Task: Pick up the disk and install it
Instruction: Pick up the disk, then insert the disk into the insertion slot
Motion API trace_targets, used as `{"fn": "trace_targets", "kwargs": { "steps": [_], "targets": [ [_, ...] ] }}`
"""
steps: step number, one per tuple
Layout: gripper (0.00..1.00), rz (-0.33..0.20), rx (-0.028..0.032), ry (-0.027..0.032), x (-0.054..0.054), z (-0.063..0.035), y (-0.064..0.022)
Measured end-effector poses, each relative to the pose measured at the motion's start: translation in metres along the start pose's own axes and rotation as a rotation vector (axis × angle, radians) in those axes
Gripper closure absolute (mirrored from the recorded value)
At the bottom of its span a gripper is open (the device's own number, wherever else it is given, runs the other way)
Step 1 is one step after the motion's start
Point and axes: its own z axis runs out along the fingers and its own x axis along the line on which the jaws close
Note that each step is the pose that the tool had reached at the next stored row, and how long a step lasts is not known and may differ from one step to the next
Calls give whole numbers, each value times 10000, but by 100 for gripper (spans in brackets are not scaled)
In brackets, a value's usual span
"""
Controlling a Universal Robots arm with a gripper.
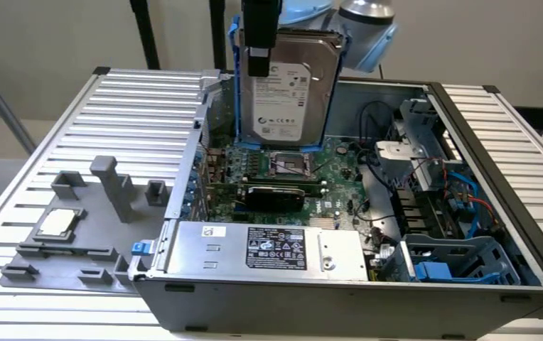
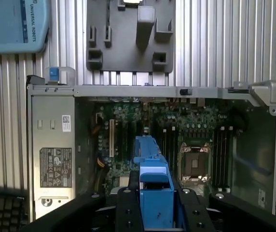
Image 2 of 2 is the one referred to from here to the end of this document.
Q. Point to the white case sticker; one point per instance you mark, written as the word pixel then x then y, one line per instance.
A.
pixel 262 198

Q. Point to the green motherboard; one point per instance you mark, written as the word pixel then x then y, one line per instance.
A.
pixel 196 120

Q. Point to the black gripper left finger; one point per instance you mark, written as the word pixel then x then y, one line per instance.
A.
pixel 128 212

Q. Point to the grey power supply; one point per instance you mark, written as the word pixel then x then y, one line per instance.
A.
pixel 53 135

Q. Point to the grey parts rack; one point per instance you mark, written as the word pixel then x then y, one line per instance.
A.
pixel 128 43

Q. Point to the silver chipset heatsink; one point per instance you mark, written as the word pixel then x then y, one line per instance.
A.
pixel 124 180

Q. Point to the CPU socket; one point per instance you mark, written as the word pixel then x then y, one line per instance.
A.
pixel 194 164

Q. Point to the CPU chip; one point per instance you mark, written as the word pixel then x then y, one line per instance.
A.
pixel 130 1

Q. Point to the black RAM slot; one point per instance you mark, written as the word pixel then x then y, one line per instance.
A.
pixel 215 157
pixel 169 145
pixel 220 157
pixel 225 157
pixel 173 145
pixel 164 142
pixel 177 145
pixel 230 157

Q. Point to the white expansion slot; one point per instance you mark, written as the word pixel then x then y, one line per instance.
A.
pixel 112 137

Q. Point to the black keyboard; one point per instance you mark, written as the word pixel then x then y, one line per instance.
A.
pixel 0 212

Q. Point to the metal socket cover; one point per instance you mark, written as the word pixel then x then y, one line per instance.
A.
pixel 194 180

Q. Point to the open grey PC case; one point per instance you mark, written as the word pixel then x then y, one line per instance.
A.
pixel 152 91

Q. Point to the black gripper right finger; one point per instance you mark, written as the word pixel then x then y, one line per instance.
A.
pixel 196 215

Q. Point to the blue case latch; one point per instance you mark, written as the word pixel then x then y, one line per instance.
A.
pixel 53 73

